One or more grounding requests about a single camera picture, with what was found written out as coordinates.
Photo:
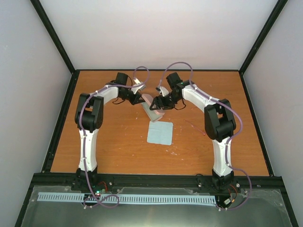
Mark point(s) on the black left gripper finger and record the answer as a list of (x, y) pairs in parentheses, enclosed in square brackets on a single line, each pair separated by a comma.
[(138, 94), (138, 100)]

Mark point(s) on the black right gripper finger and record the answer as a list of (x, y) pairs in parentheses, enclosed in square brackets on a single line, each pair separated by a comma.
[(155, 105), (158, 98)]

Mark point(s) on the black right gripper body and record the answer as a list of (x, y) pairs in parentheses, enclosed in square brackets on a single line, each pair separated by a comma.
[(168, 103)]

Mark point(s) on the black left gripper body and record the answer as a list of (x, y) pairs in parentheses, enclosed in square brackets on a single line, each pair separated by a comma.
[(130, 99)]

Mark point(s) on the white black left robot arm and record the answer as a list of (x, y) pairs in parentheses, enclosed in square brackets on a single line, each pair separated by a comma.
[(89, 118)]

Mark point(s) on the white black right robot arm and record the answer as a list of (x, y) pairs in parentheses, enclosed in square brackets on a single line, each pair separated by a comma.
[(219, 122)]

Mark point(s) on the pink transparent sunglasses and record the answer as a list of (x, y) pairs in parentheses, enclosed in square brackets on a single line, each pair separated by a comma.
[(196, 128)]

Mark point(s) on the light blue cleaning cloth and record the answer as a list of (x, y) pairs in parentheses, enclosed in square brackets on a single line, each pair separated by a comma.
[(160, 133)]

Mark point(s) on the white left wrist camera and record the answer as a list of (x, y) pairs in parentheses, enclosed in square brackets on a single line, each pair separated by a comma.
[(138, 86)]

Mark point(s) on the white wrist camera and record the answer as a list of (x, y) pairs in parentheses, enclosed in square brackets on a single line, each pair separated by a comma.
[(138, 86), (162, 91)]

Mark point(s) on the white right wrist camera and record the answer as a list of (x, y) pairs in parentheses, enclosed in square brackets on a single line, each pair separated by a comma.
[(162, 91)]

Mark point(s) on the light blue slotted cable duct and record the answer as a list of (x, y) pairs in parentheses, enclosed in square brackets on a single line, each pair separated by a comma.
[(130, 199)]

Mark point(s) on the black aluminium frame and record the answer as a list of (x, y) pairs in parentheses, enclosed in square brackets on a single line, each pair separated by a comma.
[(46, 178)]

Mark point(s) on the metal base plate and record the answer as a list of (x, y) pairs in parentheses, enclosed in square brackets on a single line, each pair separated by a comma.
[(262, 208)]

